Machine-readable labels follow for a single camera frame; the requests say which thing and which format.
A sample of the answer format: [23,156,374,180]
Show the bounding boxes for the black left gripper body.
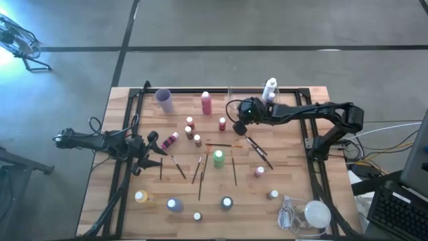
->
[126,131,160,176]

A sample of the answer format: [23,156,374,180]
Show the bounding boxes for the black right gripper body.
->
[233,97,268,137]

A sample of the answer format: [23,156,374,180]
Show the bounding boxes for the large white paint bottle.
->
[261,77,278,101]

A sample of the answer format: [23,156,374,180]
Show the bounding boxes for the orange paintbrush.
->
[201,146,210,181]
[205,143,243,149]

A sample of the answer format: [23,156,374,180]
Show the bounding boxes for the large pink paint bottle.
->
[200,90,213,116]

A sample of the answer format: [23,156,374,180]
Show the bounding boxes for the large green paint bottle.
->
[213,149,226,169]

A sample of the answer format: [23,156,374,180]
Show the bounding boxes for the large teal paint bottle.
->
[219,195,235,211]

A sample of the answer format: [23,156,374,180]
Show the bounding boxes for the small magenta paint bottle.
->
[160,131,180,151]

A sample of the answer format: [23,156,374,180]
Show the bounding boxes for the large yellow paint bottle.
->
[134,189,157,205]

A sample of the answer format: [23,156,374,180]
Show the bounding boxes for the large lavender paint bottle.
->
[166,196,185,214]

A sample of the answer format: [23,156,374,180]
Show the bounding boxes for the clear plastic bin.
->
[227,84,281,104]

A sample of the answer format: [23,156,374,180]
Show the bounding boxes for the white cup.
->
[154,88,175,114]

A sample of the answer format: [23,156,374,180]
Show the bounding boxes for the dark side table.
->
[0,146,55,241]

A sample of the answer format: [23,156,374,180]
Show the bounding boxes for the black computer desk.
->
[350,169,428,241]

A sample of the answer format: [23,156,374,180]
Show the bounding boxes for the black floor fan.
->
[0,13,53,73]

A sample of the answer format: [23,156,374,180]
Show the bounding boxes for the grey computer monitor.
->
[400,108,428,198]

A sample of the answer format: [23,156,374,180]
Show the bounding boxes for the black keyboard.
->
[366,186,428,241]

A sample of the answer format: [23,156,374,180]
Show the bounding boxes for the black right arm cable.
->
[225,98,247,124]

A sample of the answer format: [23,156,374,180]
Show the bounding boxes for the white round lamp with cable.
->
[277,194,330,238]

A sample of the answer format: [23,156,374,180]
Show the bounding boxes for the white floor cable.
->
[347,121,422,141]

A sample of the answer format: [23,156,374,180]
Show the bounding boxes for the yellow floor cable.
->
[350,141,416,168]

